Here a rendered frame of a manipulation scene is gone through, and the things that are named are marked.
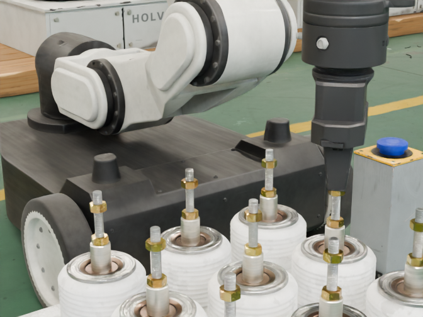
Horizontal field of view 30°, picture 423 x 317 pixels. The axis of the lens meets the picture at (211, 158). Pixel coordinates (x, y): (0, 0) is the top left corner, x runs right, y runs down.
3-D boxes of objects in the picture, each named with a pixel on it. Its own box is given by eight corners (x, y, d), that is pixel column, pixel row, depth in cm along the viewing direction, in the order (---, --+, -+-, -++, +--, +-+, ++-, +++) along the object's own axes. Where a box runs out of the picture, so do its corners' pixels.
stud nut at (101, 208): (109, 207, 85) (109, 200, 85) (104, 214, 83) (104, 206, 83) (92, 206, 85) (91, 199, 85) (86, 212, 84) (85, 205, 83)
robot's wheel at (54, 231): (24, 294, 133) (14, 183, 127) (52, 285, 136) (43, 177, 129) (77, 346, 118) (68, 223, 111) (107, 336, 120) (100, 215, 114)
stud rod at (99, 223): (106, 254, 86) (102, 190, 84) (103, 258, 85) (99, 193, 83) (97, 253, 87) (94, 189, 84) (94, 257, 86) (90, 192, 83)
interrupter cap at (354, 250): (345, 234, 95) (345, 229, 95) (380, 260, 88) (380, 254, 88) (289, 244, 92) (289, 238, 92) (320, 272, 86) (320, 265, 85)
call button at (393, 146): (369, 155, 104) (370, 139, 103) (390, 149, 106) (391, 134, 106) (392, 162, 101) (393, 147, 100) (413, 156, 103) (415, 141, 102)
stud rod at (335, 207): (329, 239, 89) (332, 177, 87) (330, 236, 90) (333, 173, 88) (338, 240, 89) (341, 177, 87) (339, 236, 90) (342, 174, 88)
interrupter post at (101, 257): (113, 265, 88) (112, 238, 87) (111, 275, 85) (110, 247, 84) (92, 265, 88) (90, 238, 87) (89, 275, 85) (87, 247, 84)
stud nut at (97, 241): (111, 239, 86) (111, 233, 86) (106, 246, 84) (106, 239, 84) (94, 238, 86) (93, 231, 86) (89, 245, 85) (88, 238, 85)
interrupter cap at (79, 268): (138, 254, 90) (138, 248, 90) (133, 285, 83) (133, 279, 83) (72, 255, 90) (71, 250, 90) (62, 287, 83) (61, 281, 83)
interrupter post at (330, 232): (337, 246, 92) (338, 220, 91) (348, 254, 90) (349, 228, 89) (319, 249, 91) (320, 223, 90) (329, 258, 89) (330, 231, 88)
